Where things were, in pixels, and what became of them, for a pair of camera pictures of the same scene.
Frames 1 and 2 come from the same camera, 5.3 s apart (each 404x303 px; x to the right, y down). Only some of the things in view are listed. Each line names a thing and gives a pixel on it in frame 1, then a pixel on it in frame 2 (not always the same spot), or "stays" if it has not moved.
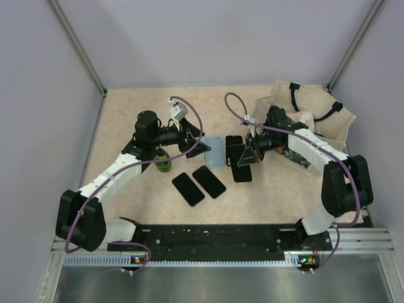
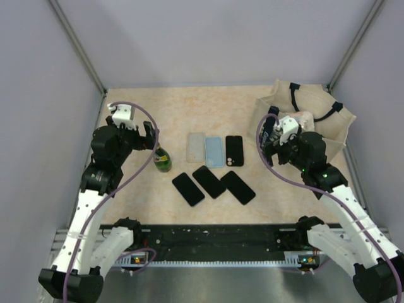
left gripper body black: x=184 y=146 → x=137 y=142
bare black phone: x=209 y=182 stays
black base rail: x=161 y=240 stays
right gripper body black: x=261 y=145 → x=287 y=153
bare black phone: x=240 y=173 → x=237 y=187
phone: x=214 y=157 stays
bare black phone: x=188 y=189 stays
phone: x=230 y=140 stays
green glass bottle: x=163 y=166 stays
